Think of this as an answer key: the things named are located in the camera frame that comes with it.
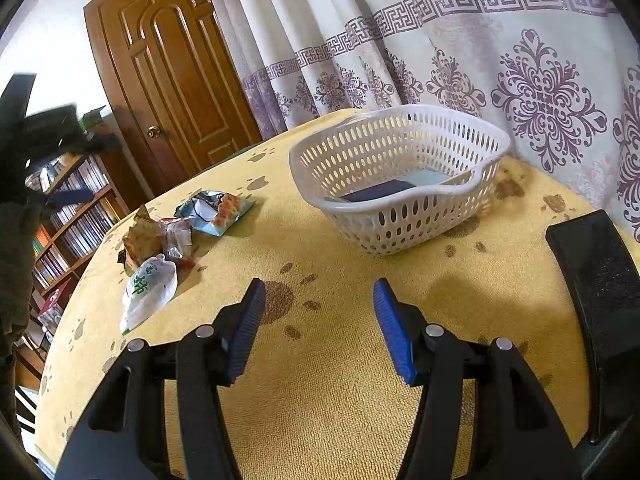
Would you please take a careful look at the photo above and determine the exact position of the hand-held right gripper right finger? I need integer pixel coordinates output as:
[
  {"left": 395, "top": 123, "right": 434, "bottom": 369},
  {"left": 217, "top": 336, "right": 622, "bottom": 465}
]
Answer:
[{"left": 372, "top": 278, "right": 583, "bottom": 480}]

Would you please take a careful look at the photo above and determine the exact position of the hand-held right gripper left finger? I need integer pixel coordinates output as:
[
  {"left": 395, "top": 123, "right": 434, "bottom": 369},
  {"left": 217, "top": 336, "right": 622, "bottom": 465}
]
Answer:
[{"left": 54, "top": 277, "right": 267, "bottom": 480}]

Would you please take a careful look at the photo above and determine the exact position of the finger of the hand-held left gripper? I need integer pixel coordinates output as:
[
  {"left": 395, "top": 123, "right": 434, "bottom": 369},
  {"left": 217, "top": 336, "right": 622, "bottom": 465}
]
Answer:
[
  {"left": 75, "top": 130, "right": 123, "bottom": 157},
  {"left": 46, "top": 187, "right": 96, "bottom": 210}
]

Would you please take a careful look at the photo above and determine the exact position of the brown cracker packet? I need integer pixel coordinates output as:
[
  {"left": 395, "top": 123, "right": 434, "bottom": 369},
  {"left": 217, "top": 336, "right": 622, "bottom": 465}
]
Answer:
[{"left": 122, "top": 204, "right": 168, "bottom": 273}]

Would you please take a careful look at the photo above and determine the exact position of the white plastic basket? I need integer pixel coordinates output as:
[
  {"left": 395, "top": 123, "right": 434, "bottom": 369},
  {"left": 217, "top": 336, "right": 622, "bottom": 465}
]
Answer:
[{"left": 289, "top": 104, "right": 512, "bottom": 257}]

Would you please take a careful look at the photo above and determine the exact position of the white green print packet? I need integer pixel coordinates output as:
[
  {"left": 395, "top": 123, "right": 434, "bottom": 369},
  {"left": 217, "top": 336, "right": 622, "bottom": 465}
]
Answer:
[{"left": 120, "top": 254, "right": 178, "bottom": 335}]

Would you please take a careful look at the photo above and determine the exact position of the clear red snack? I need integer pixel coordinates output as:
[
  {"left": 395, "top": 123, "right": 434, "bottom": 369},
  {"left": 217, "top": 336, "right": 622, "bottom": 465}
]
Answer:
[{"left": 160, "top": 215, "right": 197, "bottom": 267}]

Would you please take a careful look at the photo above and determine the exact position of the blue snack packet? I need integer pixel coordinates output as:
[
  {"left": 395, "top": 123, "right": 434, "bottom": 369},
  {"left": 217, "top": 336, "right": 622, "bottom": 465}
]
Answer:
[{"left": 174, "top": 190, "right": 257, "bottom": 237}]

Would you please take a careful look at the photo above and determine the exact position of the person's left forearm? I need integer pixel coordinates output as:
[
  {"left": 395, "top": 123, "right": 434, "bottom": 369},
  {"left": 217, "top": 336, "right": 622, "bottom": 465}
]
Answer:
[{"left": 0, "top": 200, "right": 48, "bottom": 411}]

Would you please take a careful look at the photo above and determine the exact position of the green box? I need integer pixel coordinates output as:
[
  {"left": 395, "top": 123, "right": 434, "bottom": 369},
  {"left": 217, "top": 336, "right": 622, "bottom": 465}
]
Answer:
[{"left": 79, "top": 106, "right": 109, "bottom": 129}]

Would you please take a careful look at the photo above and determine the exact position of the wooden bookshelf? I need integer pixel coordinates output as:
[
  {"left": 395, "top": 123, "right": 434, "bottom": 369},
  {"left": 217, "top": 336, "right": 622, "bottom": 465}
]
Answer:
[{"left": 15, "top": 105, "right": 132, "bottom": 396}]

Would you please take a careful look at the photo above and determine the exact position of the yellow paw print tablecloth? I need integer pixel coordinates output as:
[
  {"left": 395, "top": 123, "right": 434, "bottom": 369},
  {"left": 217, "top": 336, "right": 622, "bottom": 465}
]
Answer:
[{"left": 35, "top": 107, "right": 626, "bottom": 480}]

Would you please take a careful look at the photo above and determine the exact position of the brown wooden door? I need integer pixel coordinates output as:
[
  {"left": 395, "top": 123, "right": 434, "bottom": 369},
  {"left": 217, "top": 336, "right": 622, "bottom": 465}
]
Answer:
[{"left": 84, "top": 0, "right": 263, "bottom": 201}]

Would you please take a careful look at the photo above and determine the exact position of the dark red box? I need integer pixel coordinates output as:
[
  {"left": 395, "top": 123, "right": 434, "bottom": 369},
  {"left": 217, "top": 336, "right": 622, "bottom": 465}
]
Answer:
[{"left": 35, "top": 282, "right": 66, "bottom": 333}]

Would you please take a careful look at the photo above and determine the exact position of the dark blue flat item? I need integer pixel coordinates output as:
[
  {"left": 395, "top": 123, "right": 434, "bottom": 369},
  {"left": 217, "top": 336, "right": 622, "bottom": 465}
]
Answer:
[{"left": 345, "top": 178, "right": 418, "bottom": 204}]

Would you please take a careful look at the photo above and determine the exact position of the black rectangular case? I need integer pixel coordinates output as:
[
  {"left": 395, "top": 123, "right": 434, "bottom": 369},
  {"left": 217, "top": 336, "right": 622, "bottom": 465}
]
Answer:
[{"left": 545, "top": 210, "right": 640, "bottom": 445}]

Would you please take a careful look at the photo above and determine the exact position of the white purple patterned curtain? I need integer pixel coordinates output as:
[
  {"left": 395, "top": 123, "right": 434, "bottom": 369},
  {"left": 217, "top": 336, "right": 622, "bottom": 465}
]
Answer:
[{"left": 200, "top": 0, "right": 640, "bottom": 246}]

